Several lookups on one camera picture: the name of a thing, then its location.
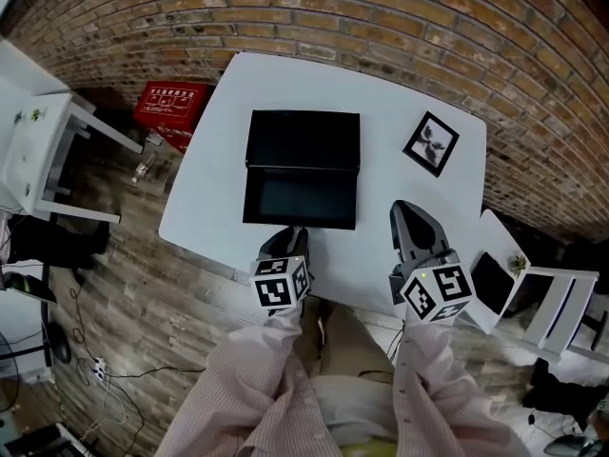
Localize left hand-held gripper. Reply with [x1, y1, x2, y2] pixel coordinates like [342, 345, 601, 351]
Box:
[249, 227, 315, 311]

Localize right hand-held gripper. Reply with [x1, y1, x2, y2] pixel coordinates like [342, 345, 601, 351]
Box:
[388, 200, 476, 324]

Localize black box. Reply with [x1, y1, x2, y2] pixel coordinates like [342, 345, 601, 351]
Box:
[242, 165, 359, 231]

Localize person's left forearm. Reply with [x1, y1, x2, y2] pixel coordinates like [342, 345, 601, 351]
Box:
[154, 297, 344, 457]

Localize person's right forearm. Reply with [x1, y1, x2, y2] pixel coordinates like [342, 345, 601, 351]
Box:
[392, 309, 532, 457]

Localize black cloth pouch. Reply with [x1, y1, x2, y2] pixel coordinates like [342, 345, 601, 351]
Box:
[470, 251, 516, 316]

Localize person's legs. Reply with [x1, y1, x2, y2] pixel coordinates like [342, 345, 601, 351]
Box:
[294, 297, 396, 380]

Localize white wooden chair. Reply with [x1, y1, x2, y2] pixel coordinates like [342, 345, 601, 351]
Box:
[468, 209, 600, 364]

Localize clear plastic bottle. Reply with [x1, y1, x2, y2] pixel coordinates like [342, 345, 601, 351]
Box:
[131, 152, 158, 184]

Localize person's torso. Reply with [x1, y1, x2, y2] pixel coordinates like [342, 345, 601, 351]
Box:
[308, 373, 399, 449]

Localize red fire equipment box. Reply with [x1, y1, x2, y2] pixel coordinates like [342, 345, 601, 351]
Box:
[132, 81, 213, 154]

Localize black bag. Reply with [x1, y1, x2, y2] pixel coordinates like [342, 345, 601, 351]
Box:
[7, 214, 110, 270]

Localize white side table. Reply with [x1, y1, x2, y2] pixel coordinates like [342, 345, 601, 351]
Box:
[0, 90, 145, 226]

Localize black picture frame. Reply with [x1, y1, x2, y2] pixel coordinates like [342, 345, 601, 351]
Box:
[403, 110, 461, 179]

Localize black floor cable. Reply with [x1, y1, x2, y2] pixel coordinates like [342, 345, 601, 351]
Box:
[69, 283, 206, 381]

